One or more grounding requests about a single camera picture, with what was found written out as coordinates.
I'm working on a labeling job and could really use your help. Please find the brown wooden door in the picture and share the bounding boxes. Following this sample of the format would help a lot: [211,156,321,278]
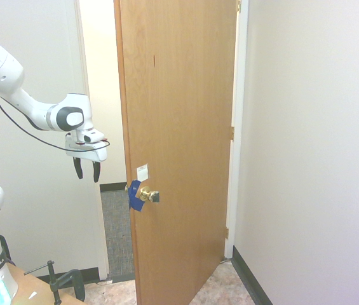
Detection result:
[113,0,241,305]

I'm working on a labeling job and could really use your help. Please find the brass door knob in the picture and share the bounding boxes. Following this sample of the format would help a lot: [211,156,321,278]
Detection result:
[139,186,161,204]

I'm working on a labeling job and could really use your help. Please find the black metal clamp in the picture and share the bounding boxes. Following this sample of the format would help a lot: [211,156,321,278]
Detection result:
[24,260,86,305]

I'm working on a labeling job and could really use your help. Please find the black wall baseboard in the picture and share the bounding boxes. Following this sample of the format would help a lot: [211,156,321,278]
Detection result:
[231,245,274,305]

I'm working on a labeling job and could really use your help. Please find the blue tape strips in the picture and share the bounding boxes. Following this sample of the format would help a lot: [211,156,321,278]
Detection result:
[128,179,147,213]

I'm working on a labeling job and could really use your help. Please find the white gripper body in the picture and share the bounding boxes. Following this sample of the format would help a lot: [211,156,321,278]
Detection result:
[65,140,108,163]

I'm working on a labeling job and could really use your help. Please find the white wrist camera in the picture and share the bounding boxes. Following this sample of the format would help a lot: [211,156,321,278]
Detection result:
[71,128,106,144]

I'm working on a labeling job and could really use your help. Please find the white paper label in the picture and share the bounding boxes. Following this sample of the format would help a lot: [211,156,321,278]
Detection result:
[136,163,149,180]

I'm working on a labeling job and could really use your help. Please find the white door frame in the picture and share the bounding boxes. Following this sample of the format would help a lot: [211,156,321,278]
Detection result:
[224,0,250,259]

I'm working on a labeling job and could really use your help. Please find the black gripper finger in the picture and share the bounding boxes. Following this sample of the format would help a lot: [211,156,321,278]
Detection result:
[91,161,102,184]
[72,156,84,180]

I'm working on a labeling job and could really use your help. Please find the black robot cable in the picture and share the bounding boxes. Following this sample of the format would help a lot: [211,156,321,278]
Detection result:
[0,60,111,151]

